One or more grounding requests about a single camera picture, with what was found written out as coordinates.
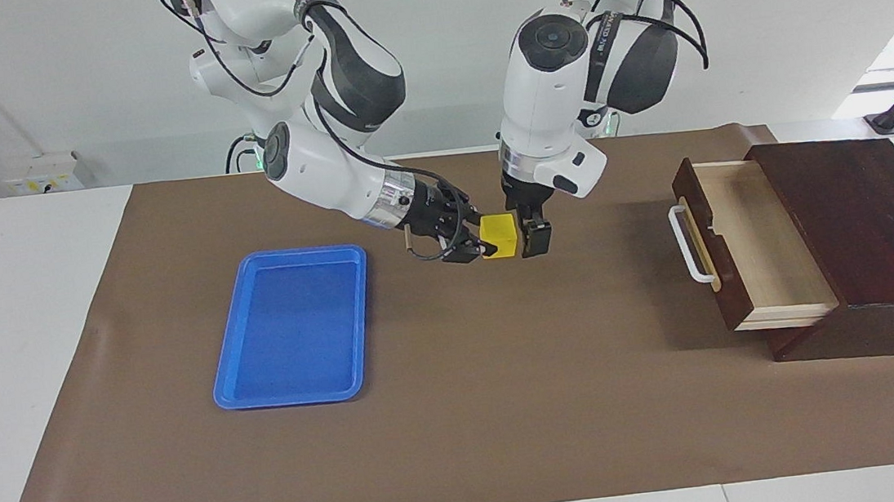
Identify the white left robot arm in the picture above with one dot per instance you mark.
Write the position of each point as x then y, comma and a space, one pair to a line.
539, 103

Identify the yellow cube block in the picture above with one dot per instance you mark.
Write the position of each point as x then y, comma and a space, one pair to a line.
501, 233

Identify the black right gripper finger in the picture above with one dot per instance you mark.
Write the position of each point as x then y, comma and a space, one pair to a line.
469, 209
467, 251

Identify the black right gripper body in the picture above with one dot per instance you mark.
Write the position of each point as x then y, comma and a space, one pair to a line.
435, 211

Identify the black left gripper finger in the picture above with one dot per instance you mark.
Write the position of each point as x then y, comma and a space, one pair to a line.
536, 238

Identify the brown paper table mat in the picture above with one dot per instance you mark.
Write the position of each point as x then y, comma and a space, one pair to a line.
511, 409

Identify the dark wooden drawer cabinet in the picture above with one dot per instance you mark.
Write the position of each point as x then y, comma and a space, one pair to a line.
878, 218

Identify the blue plastic tray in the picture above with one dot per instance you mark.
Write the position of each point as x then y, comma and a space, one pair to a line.
291, 332

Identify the white wall socket box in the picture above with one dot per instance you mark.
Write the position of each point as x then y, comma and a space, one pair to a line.
42, 175

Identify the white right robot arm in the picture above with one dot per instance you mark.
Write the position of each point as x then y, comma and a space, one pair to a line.
316, 173

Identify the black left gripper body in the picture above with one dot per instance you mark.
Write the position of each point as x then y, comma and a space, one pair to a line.
528, 196

